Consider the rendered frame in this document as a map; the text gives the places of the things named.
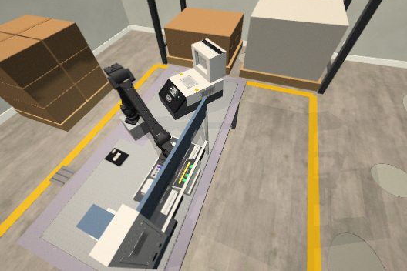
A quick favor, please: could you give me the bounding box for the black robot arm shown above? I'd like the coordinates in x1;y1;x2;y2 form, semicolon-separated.
103;63;174;158

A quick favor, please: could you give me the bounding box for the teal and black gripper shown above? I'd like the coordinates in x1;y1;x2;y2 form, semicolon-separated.
158;151;167;164

